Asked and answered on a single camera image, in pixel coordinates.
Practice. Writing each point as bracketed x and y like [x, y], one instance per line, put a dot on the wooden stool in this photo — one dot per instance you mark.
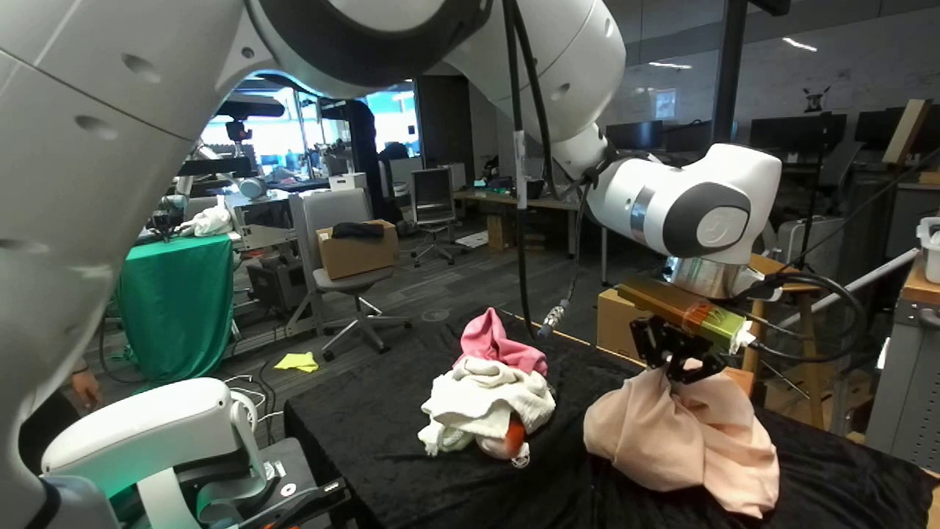
[781, 284]

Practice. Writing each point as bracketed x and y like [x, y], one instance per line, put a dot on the wooden workbench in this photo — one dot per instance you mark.
[906, 363]

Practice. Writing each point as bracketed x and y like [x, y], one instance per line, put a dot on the slanted metal pole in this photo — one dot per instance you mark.
[862, 284]

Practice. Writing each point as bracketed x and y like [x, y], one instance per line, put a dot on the grey swivel chair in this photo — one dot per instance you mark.
[433, 194]

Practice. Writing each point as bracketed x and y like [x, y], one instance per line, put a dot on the long wooden desk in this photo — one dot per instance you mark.
[546, 206]

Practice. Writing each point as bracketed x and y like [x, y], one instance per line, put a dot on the yellow rag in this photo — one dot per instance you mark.
[294, 363]

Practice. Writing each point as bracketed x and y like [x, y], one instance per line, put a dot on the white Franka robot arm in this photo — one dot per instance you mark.
[119, 147]

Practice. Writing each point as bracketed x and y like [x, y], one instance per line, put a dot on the green draped table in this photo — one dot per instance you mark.
[178, 305]

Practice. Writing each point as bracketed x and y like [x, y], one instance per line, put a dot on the black computer monitor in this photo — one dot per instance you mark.
[870, 128]
[636, 134]
[796, 134]
[692, 137]

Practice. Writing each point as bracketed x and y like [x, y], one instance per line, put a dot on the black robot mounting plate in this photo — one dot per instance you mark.
[282, 485]

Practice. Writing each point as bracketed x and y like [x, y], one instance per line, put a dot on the small cardboard box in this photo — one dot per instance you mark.
[355, 255]

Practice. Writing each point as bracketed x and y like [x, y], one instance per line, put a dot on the pink cloth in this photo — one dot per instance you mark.
[494, 341]

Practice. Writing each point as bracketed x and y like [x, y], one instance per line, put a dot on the grey office chair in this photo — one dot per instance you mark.
[339, 209]

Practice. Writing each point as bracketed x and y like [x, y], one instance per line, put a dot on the black vertical pole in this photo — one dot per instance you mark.
[729, 68]

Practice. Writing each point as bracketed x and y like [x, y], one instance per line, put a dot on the small white towel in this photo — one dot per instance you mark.
[485, 400]

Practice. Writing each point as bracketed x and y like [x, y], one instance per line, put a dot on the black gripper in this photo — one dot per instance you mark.
[664, 341]

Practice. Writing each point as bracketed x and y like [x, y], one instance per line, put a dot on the large cream towel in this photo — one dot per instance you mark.
[684, 430]

